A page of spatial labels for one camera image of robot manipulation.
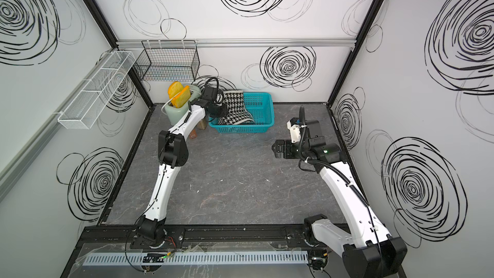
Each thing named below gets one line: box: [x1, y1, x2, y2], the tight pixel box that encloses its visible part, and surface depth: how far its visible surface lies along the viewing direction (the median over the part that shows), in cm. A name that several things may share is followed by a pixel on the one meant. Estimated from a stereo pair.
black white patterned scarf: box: [216, 90, 255, 126], surface depth 107 cm
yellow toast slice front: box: [171, 85, 192, 109], surface depth 98 cm
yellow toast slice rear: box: [167, 81, 184, 100], surface depth 99 cm
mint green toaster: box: [161, 84, 202, 126], surface depth 101 cm
